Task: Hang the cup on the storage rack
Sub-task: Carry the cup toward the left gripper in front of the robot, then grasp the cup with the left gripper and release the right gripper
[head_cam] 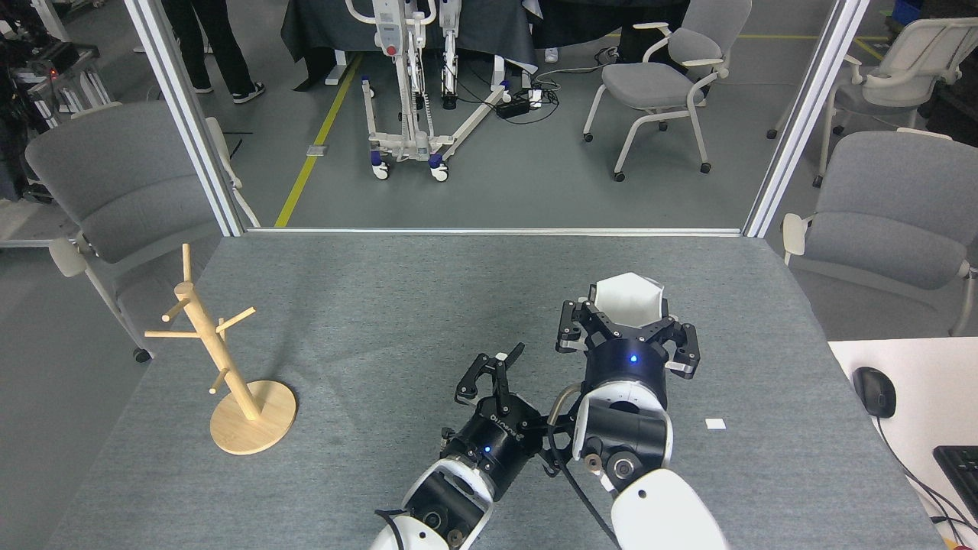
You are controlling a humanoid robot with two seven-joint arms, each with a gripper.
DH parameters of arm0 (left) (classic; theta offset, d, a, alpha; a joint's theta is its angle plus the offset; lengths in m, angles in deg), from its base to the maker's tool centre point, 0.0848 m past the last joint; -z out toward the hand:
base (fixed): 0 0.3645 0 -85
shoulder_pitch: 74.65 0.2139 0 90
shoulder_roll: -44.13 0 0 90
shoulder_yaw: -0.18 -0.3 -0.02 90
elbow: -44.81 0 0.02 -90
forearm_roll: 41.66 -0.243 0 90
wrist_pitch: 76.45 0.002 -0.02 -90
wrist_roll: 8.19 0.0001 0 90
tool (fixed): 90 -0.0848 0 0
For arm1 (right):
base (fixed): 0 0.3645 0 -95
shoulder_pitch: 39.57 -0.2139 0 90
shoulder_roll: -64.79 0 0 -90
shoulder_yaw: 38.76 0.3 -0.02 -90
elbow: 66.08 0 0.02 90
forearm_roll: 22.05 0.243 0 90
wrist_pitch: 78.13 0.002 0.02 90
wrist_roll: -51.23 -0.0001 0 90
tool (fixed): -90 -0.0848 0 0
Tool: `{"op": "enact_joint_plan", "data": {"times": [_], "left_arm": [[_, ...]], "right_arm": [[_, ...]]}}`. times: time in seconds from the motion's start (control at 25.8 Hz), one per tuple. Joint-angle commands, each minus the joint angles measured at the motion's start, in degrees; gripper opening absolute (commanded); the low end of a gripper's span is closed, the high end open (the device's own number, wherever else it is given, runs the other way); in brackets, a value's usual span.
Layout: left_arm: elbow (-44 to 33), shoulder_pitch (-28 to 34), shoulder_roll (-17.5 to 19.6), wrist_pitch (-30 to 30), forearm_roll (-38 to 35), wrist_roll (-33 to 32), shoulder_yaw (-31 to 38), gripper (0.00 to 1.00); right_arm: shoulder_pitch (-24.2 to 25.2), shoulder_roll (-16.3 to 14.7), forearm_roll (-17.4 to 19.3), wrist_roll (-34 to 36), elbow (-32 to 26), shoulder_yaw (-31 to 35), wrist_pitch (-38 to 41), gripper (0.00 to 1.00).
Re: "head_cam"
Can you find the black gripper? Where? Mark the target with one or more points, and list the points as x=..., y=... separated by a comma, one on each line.
x=626, y=363
x=497, y=443

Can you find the white hexagonal cup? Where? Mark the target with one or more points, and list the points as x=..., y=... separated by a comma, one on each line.
x=626, y=302

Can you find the wooden cup rack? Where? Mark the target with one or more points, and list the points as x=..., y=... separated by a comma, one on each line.
x=252, y=424

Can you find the metal equipment rack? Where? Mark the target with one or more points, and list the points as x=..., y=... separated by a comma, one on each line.
x=53, y=57

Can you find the black computer mouse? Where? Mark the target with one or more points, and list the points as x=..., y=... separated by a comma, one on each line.
x=875, y=391

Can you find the black power strip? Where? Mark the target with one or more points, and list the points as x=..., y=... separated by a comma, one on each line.
x=513, y=105

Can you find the white stand on wheels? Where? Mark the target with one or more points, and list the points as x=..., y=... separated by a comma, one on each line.
x=419, y=141

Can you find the white desk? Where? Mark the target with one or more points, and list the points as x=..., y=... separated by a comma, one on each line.
x=932, y=382

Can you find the grey floor plate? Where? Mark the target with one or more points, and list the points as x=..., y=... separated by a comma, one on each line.
x=318, y=150

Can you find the black keyboard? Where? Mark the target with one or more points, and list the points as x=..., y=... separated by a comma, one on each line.
x=961, y=473

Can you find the blue bin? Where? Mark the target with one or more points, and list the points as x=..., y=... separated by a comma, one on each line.
x=908, y=9

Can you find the table with black cloth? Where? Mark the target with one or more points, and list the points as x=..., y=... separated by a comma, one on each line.
x=328, y=23

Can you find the person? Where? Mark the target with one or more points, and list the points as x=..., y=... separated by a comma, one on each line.
x=221, y=38

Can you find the silver aluminium rail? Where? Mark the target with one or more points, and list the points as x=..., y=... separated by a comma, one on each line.
x=497, y=231

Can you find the grey chair with white frame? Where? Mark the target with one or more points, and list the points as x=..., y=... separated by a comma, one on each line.
x=649, y=84
x=114, y=176
x=879, y=99
x=894, y=214

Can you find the silver aluminium post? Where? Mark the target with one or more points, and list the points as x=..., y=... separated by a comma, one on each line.
x=807, y=114
x=189, y=114

